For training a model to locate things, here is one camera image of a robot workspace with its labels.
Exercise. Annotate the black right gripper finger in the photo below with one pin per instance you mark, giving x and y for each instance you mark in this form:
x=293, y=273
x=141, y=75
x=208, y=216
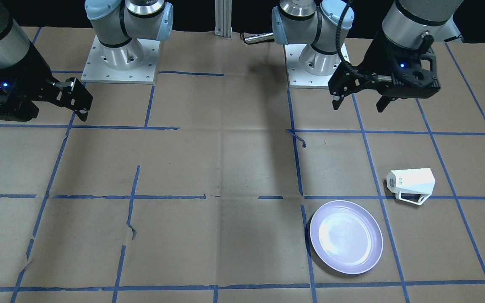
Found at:
x=82, y=115

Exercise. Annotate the aluminium frame post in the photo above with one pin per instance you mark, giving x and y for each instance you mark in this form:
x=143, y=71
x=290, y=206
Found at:
x=223, y=18

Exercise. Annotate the silver cable connector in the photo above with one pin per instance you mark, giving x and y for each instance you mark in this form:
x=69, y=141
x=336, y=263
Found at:
x=257, y=39

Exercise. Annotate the white faceted mug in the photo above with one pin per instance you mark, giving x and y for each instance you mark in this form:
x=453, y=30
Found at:
x=411, y=185

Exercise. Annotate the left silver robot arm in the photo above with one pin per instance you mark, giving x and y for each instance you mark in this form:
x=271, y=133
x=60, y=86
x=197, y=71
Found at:
x=327, y=24

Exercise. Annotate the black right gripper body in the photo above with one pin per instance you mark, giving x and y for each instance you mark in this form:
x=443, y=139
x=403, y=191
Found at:
x=36, y=71

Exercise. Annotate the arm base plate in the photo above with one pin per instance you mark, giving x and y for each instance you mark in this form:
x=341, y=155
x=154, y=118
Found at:
x=307, y=67
x=134, y=63

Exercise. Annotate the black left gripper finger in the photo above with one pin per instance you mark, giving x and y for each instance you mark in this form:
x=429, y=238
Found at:
x=383, y=102
x=337, y=101

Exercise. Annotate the brown paper table cover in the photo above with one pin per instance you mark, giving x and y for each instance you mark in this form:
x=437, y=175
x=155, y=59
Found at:
x=201, y=187

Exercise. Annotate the lavender round plate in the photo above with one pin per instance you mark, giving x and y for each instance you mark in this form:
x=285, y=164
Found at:
x=346, y=237

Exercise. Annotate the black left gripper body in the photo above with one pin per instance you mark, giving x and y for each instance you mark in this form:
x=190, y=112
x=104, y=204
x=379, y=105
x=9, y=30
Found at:
x=376, y=57

